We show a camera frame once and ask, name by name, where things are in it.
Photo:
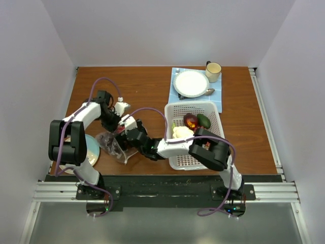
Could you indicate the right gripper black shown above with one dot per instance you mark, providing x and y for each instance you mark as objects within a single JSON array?
[{"x": 121, "y": 138}]

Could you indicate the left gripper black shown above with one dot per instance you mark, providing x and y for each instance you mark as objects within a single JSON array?
[{"x": 112, "y": 127}]

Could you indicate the clear zip top bag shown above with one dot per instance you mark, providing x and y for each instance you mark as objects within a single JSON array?
[{"x": 120, "y": 155}]

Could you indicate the fake white cauliflower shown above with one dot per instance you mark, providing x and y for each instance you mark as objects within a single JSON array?
[{"x": 181, "y": 131}]

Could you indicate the fake dark red fruit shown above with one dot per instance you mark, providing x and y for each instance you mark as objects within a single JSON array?
[{"x": 191, "y": 121}]

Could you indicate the fake green pepper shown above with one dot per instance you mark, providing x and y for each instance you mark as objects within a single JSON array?
[{"x": 203, "y": 121}]

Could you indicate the fake red apple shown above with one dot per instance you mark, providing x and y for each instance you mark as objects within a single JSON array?
[{"x": 119, "y": 130}]

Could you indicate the fake red grapes bunch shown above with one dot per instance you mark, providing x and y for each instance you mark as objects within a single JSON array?
[{"x": 197, "y": 128}]

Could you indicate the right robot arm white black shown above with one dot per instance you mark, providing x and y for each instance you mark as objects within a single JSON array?
[{"x": 212, "y": 151}]

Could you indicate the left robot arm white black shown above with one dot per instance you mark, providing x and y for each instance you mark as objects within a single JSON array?
[{"x": 67, "y": 142}]

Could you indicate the blue beige ceramic plate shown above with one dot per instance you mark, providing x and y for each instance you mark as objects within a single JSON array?
[{"x": 93, "y": 152}]

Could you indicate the white perforated plastic basket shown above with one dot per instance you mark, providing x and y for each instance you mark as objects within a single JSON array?
[{"x": 174, "y": 113}]

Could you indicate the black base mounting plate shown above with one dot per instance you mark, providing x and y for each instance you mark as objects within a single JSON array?
[{"x": 165, "y": 191}]

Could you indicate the white paper plate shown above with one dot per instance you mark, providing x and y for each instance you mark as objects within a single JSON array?
[{"x": 191, "y": 84}]

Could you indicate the metal spoon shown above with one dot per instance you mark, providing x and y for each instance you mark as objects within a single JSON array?
[{"x": 209, "y": 91}]

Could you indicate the cream enamel mug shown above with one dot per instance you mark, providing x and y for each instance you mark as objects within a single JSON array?
[{"x": 212, "y": 71}]

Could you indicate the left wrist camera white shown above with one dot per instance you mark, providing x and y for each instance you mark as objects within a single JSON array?
[{"x": 121, "y": 108}]

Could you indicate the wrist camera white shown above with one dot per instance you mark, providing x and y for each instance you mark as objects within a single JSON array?
[
  {"x": 121, "y": 108},
  {"x": 128, "y": 123}
]

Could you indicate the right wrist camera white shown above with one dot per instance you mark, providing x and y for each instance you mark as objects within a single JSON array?
[{"x": 128, "y": 123}]

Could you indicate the aluminium frame rail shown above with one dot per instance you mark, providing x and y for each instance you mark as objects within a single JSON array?
[{"x": 263, "y": 192}]

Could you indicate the right side aluminium rail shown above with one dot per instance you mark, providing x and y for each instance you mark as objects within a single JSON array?
[{"x": 277, "y": 161}]

